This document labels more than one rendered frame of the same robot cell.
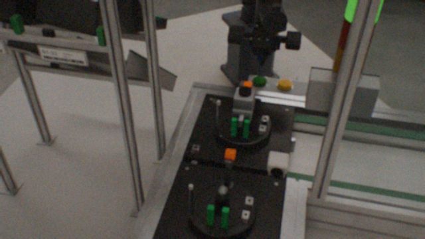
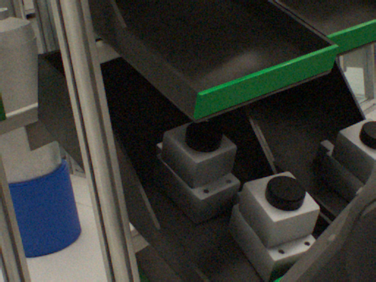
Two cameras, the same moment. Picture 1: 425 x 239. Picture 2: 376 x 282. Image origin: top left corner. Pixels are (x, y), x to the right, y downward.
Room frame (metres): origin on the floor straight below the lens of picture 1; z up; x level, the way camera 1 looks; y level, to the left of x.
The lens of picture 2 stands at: (1.17, -0.29, 1.50)
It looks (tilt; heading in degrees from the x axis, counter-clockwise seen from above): 19 degrees down; 123
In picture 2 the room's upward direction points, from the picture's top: 9 degrees counter-clockwise
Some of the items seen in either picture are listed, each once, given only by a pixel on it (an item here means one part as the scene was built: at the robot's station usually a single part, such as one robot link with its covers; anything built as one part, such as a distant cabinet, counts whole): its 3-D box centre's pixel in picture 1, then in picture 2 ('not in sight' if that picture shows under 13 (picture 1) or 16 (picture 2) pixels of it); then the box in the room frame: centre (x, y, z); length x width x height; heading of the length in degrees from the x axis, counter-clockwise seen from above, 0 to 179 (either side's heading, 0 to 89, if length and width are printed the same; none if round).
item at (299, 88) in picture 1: (283, 94); not in sight; (1.00, -0.21, 0.93); 0.21 x 0.07 x 0.06; 78
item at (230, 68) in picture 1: (251, 48); not in sight; (1.19, -0.12, 0.96); 0.15 x 0.15 x 0.20; 25
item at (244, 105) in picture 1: (243, 103); not in sight; (0.80, -0.07, 1.06); 0.08 x 0.04 x 0.07; 168
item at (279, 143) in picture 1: (242, 132); not in sight; (0.81, -0.08, 0.96); 0.24 x 0.24 x 0.02; 78
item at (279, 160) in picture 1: (277, 164); not in sight; (0.69, -0.15, 0.97); 0.05 x 0.05 x 0.04; 78
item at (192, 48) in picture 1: (235, 82); not in sight; (1.17, -0.08, 0.84); 0.90 x 0.70 x 0.03; 25
